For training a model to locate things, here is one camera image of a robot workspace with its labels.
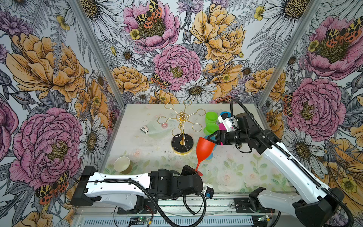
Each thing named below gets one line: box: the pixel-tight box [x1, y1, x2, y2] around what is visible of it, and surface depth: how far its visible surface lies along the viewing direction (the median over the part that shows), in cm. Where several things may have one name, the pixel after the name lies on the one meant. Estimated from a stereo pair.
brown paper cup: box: [113, 156, 133, 175], surface depth 83 cm
